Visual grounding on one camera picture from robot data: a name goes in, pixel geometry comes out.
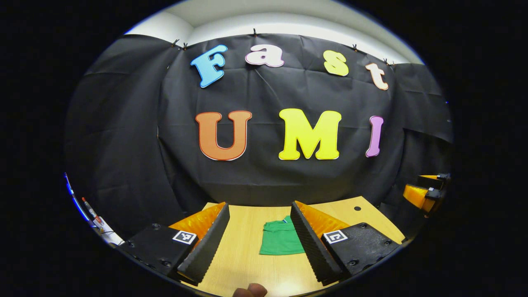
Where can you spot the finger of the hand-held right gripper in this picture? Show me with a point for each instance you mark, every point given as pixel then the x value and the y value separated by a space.
pixel 416 198
pixel 435 180

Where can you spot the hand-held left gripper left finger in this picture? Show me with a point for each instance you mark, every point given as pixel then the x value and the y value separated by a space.
pixel 208 247

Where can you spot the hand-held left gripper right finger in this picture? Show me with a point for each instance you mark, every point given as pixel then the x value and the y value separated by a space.
pixel 311 243

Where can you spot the green T-shirt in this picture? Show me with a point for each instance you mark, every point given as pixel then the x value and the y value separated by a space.
pixel 280 241

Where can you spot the white side desk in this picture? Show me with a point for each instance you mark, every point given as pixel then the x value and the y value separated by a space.
pixel 111 237

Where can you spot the clear bottle with red label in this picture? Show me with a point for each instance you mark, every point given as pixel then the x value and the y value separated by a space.
pixel 88 208

